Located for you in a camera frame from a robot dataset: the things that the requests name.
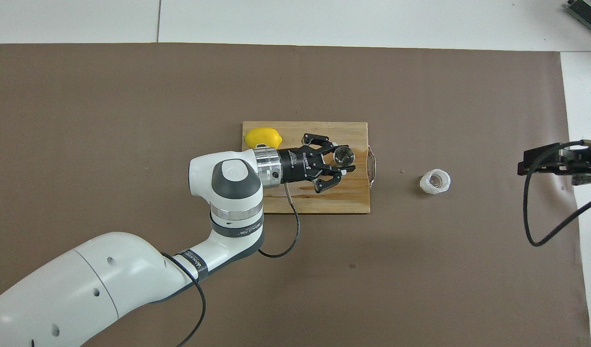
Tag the small clear plastic cup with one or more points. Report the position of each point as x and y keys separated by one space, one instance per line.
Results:
x=426 y=185

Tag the wooden cutting board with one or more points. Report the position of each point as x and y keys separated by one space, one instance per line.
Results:
x=353 y=200

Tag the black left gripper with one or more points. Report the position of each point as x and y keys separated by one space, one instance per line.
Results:
x=300 y=165

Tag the grey ribbed metal device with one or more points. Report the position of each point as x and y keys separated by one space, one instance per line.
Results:
x=589 y=12

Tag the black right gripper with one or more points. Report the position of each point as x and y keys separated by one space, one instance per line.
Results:
x=584 y=161

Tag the brown paper table mat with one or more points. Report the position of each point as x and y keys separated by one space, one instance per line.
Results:
x=421 y=289

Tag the yellow lemon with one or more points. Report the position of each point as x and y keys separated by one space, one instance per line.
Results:
x=261 y=136

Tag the steel double jigger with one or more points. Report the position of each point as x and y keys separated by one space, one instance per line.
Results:
x=344 y=155

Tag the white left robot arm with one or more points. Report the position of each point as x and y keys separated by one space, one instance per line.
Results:
x=83 y=289

